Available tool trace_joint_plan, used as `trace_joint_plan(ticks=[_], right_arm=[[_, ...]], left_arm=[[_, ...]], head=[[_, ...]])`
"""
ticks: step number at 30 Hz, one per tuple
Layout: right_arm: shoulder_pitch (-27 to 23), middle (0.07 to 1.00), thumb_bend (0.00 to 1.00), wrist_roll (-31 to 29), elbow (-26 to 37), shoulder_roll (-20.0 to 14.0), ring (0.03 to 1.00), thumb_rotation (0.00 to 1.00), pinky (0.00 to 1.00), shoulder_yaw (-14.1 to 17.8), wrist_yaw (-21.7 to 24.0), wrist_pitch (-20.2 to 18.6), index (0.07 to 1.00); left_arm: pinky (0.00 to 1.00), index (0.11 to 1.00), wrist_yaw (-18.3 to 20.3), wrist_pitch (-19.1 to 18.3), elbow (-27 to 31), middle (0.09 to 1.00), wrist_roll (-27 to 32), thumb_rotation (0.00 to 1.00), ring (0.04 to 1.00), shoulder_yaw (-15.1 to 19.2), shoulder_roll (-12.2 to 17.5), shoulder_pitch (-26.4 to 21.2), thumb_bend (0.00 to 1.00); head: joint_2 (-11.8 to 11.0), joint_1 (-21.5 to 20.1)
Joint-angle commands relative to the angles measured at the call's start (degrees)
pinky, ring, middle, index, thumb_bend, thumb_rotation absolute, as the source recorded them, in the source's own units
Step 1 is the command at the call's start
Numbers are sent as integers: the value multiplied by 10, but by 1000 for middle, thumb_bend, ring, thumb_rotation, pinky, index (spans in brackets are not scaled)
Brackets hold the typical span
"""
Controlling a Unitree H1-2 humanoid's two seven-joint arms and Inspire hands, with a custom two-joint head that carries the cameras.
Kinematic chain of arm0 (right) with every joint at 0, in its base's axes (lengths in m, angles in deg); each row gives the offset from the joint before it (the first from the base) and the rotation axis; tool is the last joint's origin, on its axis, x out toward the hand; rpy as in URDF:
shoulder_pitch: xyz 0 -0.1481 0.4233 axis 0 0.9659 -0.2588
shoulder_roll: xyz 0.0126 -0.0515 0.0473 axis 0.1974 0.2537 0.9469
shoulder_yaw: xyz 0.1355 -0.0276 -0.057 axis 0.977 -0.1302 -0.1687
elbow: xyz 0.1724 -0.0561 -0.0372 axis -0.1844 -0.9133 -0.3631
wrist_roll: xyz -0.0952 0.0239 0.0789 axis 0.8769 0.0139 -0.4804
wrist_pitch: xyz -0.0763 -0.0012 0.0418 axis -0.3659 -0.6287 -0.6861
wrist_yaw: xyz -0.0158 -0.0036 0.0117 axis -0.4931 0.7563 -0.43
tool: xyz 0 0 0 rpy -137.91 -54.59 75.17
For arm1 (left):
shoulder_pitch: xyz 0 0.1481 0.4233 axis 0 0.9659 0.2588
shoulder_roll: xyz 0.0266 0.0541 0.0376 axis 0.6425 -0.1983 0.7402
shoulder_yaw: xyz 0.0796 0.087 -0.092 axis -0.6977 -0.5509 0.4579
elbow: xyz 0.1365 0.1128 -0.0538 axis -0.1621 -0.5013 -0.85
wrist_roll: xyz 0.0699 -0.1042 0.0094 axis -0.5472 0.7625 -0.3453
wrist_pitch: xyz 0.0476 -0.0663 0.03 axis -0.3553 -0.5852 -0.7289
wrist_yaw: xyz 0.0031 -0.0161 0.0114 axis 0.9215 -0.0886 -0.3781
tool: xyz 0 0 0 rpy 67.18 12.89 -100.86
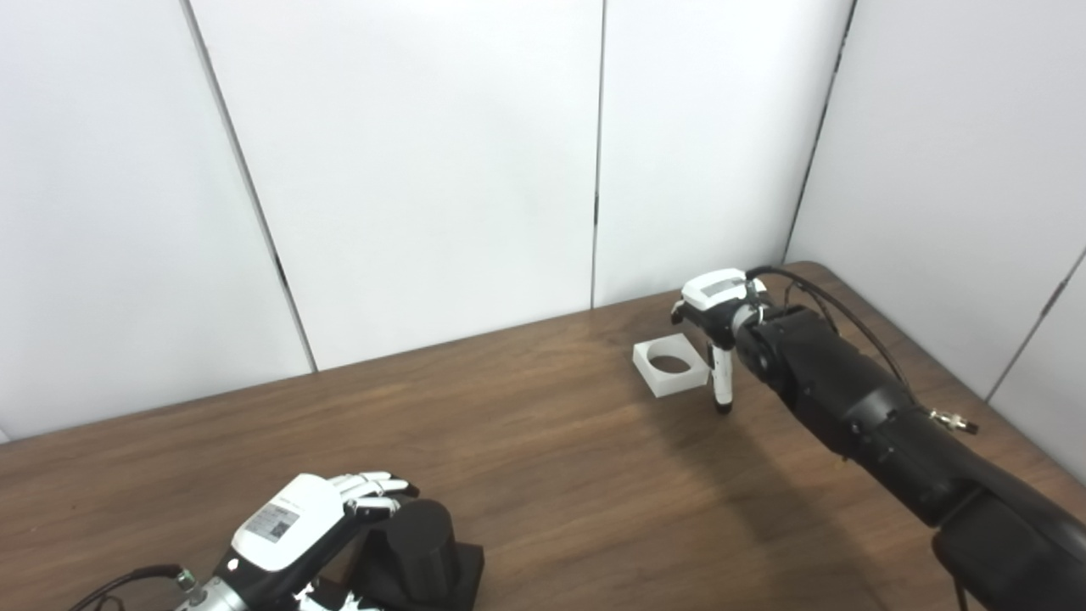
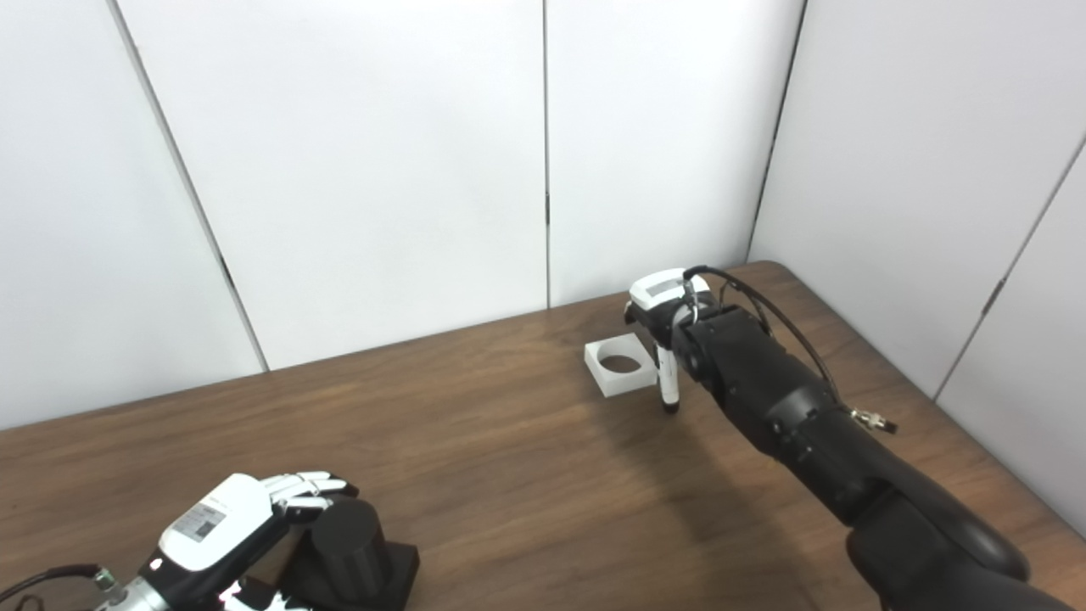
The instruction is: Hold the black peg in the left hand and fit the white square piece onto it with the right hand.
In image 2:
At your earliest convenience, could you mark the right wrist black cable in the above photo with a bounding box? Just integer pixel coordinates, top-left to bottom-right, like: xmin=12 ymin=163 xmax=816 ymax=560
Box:
xmin=682 ymin=266 xmax=899 ymax=436

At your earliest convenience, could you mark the black peg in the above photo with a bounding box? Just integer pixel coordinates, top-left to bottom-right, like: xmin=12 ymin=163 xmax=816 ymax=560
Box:
xmin=278 ymin=497 xmax=421 ymax=611

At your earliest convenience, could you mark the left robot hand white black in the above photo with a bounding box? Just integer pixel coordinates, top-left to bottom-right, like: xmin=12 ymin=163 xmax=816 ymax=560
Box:
xmin=140 ymin=471 xmax=360 ymax=611

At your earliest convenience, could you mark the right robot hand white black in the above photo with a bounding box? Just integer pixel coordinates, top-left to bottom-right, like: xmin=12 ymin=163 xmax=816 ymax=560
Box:
xmin=624 ymin=268 xmax=705 ymax=416

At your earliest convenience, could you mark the white square piece with hole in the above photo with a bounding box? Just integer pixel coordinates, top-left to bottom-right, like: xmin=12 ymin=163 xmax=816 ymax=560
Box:
xmin=584 ymin=333 xmax=662 ymax=399

